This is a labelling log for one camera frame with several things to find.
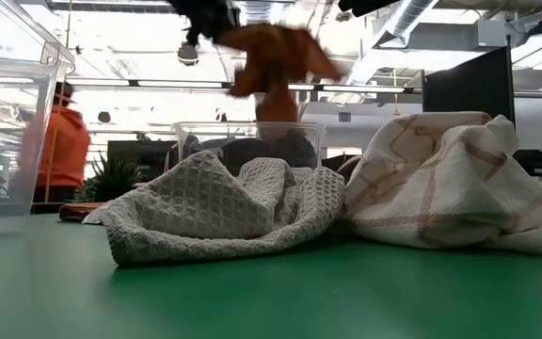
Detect black partition panel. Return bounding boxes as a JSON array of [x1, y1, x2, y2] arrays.
[[422, 35, 519, 152]]

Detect large dark ceiling dome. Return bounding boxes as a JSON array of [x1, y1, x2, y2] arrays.
[[178, 40, 200, 66]]

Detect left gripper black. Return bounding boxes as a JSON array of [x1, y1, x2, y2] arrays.
[[167, 0, 242, 46]]

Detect black background screen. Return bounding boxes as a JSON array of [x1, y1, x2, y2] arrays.
[[105, 139, 181, 180]]

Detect light grey waffle towel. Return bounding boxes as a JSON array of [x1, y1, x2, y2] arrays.
[[82, 150, 346, 267]]

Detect ceiling strip light row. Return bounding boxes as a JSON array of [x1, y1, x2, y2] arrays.
[[63, 78, 423, 94]]

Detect dark grey waffle towel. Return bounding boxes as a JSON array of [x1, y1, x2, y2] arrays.
[[218, 129, 318, 178]]

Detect white towel orange plaid stripes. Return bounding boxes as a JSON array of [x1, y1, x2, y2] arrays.
[[336, 111, 542, 255]]

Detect green potted succulent plant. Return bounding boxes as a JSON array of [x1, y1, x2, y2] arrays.
[[71, 153, 143, 204]]

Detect clear plastic bin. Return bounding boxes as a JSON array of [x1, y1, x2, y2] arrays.
[[0, 0, 77, 236], [171, 121, 327, 173]]

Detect silver ventilation duct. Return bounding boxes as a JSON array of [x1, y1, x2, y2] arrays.
[[373, 0, 439, 51]]

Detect person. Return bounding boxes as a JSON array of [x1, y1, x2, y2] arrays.
[[19, 80, 92, 203]]

